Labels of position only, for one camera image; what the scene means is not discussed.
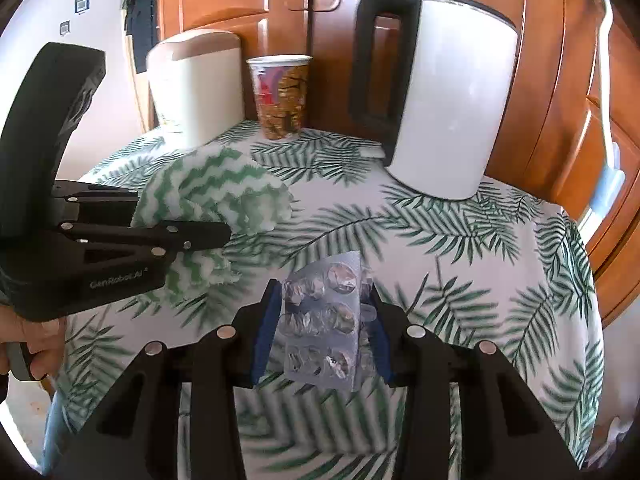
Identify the person's jeans leg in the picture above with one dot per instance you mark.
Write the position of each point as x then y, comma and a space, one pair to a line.
55, 435

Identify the dark hanging clothing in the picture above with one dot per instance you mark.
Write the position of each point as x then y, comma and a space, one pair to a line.
142, 30

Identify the wall socket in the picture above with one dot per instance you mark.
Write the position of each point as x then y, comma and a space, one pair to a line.
82, 2
65, 27

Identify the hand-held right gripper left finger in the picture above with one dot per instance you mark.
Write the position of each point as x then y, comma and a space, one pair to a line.
265, 335

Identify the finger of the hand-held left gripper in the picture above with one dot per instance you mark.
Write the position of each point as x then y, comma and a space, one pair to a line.
200, 235
95, 205

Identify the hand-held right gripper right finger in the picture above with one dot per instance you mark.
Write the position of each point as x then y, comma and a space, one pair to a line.
381, 350

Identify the cream lidded bin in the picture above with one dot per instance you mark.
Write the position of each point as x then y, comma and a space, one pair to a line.
200, 85

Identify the person's left hand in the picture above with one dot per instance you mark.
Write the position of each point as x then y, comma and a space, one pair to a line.
42, 340

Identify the wooden cabinet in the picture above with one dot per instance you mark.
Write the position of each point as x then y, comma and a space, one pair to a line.
550, 85

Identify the silver blister pack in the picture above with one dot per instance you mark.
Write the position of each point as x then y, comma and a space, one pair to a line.
320, 320

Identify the green zigzag cloth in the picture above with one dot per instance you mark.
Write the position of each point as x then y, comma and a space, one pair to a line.
220, 185

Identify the leaf-print tablecloth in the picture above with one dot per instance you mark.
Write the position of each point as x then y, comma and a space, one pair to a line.
450, 260

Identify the printed paper cup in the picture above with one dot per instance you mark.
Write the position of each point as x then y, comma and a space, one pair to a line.
282, 100

